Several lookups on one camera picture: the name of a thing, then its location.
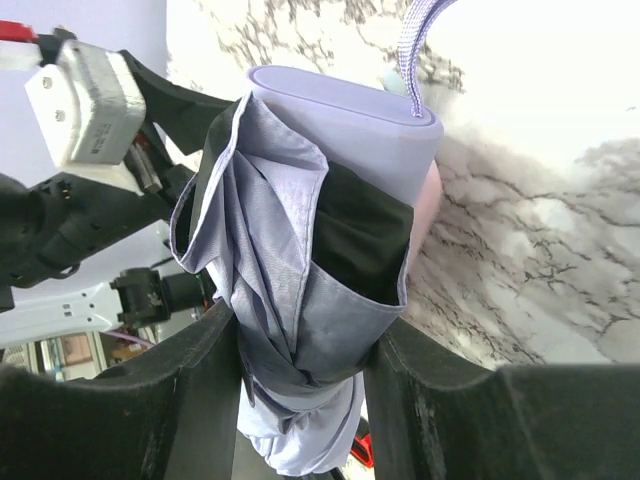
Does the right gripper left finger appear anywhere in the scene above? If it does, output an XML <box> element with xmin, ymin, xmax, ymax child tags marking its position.
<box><xmin>1</xmin><ymin>302</ymin><xmax>240</xmax><ymax>479</ymax></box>

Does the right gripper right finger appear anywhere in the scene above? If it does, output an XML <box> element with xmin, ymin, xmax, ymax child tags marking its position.
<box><xmin>365</xmin><ymin>320</ymin><xmax>639</xmax><ymax>479</ymax></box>

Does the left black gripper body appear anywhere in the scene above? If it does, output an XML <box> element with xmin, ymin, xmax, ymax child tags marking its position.
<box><xmin>1</xmin><ymin>50</ymin><xmax>228</xmax><ymax>299</ymax></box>

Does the pink zippered umbrella case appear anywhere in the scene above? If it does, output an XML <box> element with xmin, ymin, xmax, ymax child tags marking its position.
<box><xmin>408</xmin><ymin>160</ymin><xmax>443</xmax><ymax>265</ymax></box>

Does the lavender folding umbrella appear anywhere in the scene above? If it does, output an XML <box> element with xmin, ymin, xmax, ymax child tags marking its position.
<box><xmin>170</xmin><ymin>1</ymin><xmax>446</xmax><ymax>478</ymax></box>

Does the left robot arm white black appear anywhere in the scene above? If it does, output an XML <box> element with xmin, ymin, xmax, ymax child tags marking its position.
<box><xmin>1</xmin><ymin>21</ymin><xmax>228</xmax><ymax>348</ymax></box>

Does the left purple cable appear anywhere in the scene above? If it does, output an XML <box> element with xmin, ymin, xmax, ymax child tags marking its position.
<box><xmin>102</xmin><ymin>329</ymin><xmax>156</xmax><ymax>346</ymax></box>

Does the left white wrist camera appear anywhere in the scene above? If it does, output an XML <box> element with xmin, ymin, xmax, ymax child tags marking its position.
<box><xmin>1</xmin><ymin>20</ymin><xmax>146</xmax><ymax>195</ymax></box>

